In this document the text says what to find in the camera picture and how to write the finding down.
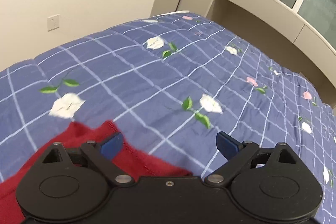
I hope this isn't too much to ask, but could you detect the beige built-in cabinet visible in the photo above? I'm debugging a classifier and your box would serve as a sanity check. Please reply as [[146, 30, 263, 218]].
[[151, 0, 335, 106]]

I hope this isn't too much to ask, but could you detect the red long-sleeve sweater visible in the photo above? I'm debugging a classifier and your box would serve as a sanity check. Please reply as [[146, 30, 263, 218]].
[[1, 121, 190, 223]]

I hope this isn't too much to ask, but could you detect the blue checked floral quilt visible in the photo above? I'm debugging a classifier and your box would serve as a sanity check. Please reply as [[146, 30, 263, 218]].
[[1, 12, 335, 223]]

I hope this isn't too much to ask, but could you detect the white wall socket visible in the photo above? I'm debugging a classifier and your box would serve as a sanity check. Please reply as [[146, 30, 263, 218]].
[[47, 14, 60, 31]]

